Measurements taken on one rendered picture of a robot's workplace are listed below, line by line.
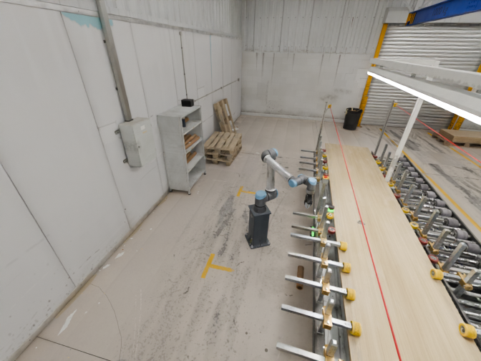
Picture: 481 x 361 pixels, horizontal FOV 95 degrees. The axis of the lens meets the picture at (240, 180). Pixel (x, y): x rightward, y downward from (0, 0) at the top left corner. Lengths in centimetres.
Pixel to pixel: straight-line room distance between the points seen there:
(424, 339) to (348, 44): 890
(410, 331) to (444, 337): 21
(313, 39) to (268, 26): 172
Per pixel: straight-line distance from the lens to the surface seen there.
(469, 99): 138
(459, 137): 970
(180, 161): 421
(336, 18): 978
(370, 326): 204
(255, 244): 342
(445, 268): 284
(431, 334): 223
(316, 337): 209
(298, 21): 972
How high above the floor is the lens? 254
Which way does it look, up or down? 31 degrees down
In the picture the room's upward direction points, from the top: 1 degrees clockwise
